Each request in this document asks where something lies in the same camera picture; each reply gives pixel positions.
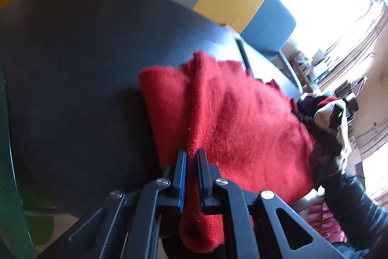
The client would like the red knitted sweater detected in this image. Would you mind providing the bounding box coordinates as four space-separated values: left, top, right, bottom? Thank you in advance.
139 51 316 253

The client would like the person's pink quilted clothing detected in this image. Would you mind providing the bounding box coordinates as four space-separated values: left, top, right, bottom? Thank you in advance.
303 195 348 245

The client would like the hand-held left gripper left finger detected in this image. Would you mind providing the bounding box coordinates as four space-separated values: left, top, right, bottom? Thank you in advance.
69 150 188 259

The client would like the green glass table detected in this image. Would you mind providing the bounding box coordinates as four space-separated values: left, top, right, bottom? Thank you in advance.
0 65 38 259

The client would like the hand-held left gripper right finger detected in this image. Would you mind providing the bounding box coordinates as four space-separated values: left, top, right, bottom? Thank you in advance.
197 149 346 259

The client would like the dark maroon cloth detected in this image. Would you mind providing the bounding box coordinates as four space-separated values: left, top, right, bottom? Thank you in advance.
296 94 338 121

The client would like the person's right forearm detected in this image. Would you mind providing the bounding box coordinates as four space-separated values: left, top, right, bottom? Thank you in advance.
324 169 388 259

